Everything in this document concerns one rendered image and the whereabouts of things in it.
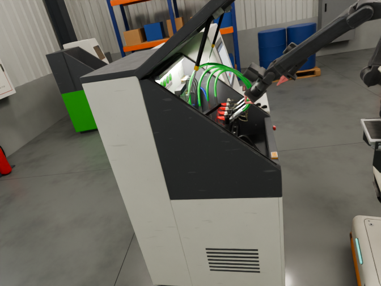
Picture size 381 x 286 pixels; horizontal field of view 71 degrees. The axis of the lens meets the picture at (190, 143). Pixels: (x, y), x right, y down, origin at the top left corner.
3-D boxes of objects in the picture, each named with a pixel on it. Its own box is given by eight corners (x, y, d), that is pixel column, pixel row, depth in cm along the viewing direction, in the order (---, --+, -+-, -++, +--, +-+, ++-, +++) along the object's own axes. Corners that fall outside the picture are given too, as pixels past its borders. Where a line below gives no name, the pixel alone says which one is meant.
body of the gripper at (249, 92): (242, 93, 127) (249, 85, 121) (256, 83, 131) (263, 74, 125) (252, 104, 127) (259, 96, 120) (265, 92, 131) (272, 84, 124)
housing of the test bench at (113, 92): (194, 294, 180) (135, 68, 115) (155, 291, 187) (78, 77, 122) (215, 175, 302) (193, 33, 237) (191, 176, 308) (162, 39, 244)
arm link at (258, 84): (270, 86, 116) (275, 77, 118) (257, 77, 116) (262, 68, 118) (262, 94, 122) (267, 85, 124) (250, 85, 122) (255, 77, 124)
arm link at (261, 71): (275, 76, 110) (282, 65, 115) (252, 61, 110) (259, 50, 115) (260, 94, 120) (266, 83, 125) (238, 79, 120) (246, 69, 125)
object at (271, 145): (281, 192, 135) (280, 165, 128) (272, 192, 136) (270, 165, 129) (271, 138, 189) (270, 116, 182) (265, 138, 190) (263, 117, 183)
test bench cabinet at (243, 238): (286, 300, 166) (282, 197, 131) (194, 294, 180) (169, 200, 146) (275, 219, 227) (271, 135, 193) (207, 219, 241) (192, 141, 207)
